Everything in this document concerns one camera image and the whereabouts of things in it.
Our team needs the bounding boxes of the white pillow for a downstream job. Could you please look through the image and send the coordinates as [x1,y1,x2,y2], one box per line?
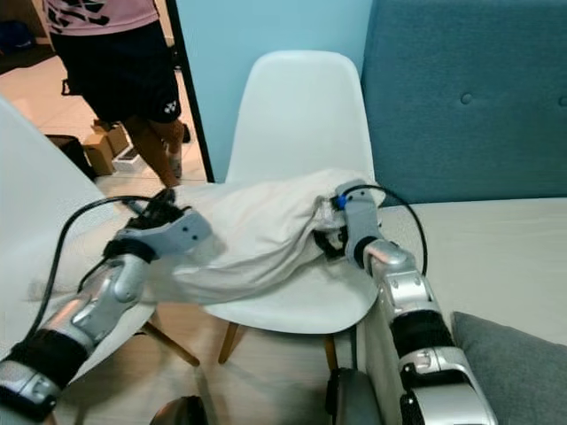
[27,167,388,307]

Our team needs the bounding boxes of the teal upholstered headboard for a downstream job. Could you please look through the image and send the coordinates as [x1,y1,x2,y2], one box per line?
[358,0,567,207]

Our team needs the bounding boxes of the grey pillow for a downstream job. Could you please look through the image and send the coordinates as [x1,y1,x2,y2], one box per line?
[450,311,567,425]

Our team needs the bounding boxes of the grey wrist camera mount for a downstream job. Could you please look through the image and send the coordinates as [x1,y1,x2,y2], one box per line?
[119,209,214,263]
[334,179,381,259]

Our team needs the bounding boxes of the person in black shorts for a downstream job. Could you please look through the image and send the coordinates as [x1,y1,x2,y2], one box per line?
[44,0,189,189]

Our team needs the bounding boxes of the brown cardboard box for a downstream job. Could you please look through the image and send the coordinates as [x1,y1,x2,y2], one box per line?
[94,121,135,157]
[83,131,114,177]

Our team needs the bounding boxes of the white shallow box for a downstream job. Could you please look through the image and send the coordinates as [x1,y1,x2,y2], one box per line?
[110,145,144,174]

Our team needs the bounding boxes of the dark left robot leg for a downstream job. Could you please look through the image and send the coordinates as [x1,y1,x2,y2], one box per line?
[150,396,210,425]

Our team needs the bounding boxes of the black door frame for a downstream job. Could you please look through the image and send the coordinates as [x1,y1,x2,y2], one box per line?
[163,0,216,184]

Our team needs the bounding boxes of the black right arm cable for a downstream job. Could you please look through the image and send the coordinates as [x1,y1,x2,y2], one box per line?
[344,182,429,276]

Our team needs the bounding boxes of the dark blue bag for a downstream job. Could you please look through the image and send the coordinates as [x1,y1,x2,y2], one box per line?
[2,19,47,55]

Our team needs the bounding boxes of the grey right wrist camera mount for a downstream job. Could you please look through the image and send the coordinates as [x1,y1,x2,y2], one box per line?
[334,179,381,259]

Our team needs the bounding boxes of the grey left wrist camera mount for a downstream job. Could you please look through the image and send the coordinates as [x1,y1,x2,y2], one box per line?
[119,209,214,263]

